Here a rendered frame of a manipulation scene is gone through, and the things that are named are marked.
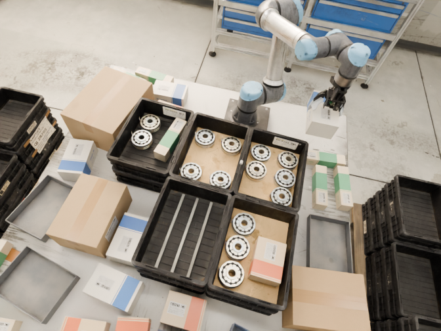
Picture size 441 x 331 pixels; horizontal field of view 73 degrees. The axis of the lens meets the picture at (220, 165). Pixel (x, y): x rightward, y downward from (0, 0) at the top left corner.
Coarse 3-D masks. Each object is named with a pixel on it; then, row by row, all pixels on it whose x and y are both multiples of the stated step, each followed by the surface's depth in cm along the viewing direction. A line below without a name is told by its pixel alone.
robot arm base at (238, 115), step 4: (236, 108) 171; (232, 112) 176; (236, 112) 171; (240, 112) 169; (244, 112) 167; (248, 112) 167; (252, 112) 168; (256, 112) 172; (232, 116) 175; (236, 116) 173; (240, 116) 170; (244, 116) 169; (248, 116) 169; (252, 116) 171; (256, 116) 174; (236, 120) 173; (240, 120) 171; (244, 120) 171; (248, 120) 171; (252, 120) 174; (256, 120) 176; (244, 124) 172; (248, 124) 173; (252, 124) 174
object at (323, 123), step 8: (312, 96) 139; (320, 104) 135; (312, 112) 132; (320, 112) 132; (328, 112) 132; (336, 112) 133; (312, 120) 129; (320, 120) 129; (328, 120) 130; (336, 120) 130; (312, 128) 132; (320, 128) 131; (328, 128) 130; (336, 128) 129; (320, 136) 136; (328, 136) 135
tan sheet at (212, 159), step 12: (216, 132) 160; (192, 144) 154; (216, 144) 155; (192, 156) 150; (204, 156) 151; (216, 156) 151; (228, 156) 152; (204, 168) 147; (216, 168) 148; (228, 168) 148; (204, 180) 143
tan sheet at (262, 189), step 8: (272, 152) 156; (280, 152) 156; (248, 160) 152; (272, 160) 153; (272, 168) 151; (280, 168) 151; (296, 168) 152; (272, 176) 148; (240, 184) 144; (248, 184) 144; (256, 184) 145; (264, 184) 145; (272, 184) 146; (240, 192) 142; (248, 192) 142; (256, 192) 142; (264, 192) 143
